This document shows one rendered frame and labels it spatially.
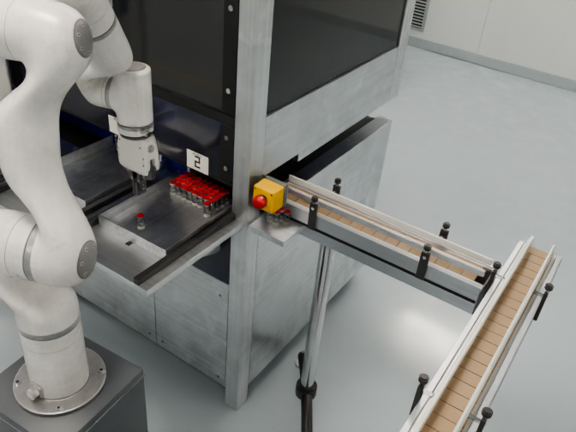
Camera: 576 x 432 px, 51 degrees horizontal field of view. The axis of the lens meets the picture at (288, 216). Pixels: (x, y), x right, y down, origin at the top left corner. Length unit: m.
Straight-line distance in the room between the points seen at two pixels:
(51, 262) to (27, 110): 0.26
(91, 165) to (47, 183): 1.04
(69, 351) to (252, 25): 0.87
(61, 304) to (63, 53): 0.49
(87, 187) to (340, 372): 1.29
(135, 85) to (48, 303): 0.51
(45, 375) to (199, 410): 1.17
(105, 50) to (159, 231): 0.69
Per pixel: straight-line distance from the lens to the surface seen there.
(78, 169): 2.11
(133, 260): 1.69
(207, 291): 2.11
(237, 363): 2.24
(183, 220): 1.82
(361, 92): 2.20
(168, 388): 2.51
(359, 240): 1.74
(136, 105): 1.42
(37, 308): 1.23
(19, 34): 1.01
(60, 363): 1.32
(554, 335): 3.11
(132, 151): 1.49
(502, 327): 1.57
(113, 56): 1.27
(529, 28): 6.10
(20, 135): 1.06
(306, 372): 2.27
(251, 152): 1.69
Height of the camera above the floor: 1.93
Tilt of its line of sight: 34 degrees down
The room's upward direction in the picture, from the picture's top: 6 degrees clockwise
